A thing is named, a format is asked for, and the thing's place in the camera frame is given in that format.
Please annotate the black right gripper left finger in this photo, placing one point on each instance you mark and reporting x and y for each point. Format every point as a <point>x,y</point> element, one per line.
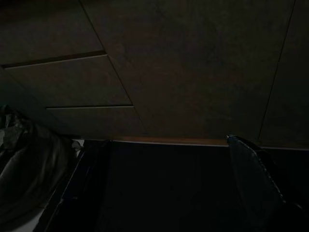
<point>79,193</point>

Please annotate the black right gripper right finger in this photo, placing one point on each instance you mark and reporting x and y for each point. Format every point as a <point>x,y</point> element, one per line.
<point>253,183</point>

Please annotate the brown cabinet door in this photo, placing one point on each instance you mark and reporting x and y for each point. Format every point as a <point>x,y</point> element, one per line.
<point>289,96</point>
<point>188,72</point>

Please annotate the brown cabinet drawer front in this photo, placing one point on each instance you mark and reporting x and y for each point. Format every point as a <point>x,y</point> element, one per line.
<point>48,31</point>

